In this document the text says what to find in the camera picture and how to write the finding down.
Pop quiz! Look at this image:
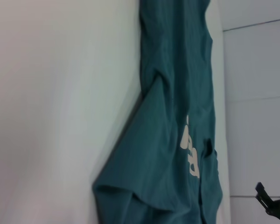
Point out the teal FREE print t-shirt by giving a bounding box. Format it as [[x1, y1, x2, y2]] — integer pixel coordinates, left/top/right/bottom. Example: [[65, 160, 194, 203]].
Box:
[[92, 0, 224, 224]]

